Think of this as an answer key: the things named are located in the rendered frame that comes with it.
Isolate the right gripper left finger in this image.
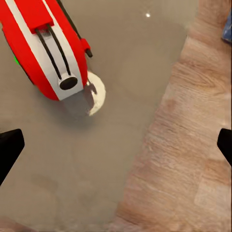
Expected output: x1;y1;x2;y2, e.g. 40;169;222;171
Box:
0;129;25;186

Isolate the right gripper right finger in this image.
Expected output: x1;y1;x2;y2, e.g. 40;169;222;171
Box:
217;128;232;166

